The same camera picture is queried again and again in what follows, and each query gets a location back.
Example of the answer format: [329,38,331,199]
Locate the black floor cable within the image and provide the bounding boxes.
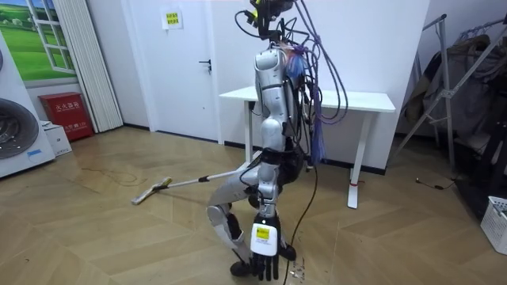
[282,164,319,285]

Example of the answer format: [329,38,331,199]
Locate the red fire equipment box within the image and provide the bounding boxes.
[38,92,95,143]

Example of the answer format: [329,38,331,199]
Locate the thin black cable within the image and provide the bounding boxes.
[414,177,461,192]

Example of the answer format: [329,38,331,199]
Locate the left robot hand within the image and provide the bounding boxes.
[249,215,284,282]

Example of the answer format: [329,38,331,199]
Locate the robot body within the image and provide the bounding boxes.
[234,0,308,192]

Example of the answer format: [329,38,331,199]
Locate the mop with white handle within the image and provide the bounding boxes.
[131,160,262,206]

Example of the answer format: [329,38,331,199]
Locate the landscape window wall poster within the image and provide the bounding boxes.
[0,0,78,82]

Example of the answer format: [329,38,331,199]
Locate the white door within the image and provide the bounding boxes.
[125,0,219,142]

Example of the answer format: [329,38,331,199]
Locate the white desk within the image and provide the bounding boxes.
[219,85,397,210]

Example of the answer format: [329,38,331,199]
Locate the small white box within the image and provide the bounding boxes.
[39,120,74,158]

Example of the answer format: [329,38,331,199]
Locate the paper sign with yellow label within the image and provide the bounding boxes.
[160,6,185,31]

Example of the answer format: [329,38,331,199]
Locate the metal clothes rack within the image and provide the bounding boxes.
[391,13,507,180]

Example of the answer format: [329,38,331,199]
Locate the hanging clothes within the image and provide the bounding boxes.
[403,33,507,191]

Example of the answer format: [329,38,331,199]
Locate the cable bundle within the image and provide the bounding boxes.
[281,0,350,165]

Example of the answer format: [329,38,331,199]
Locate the robot legs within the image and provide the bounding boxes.
[205,161,297,278]

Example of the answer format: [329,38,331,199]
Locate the white plastic basket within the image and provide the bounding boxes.
[480,196,507,257]

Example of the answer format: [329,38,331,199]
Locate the white washing machine tower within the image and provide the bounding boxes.
[0,31,57,180]

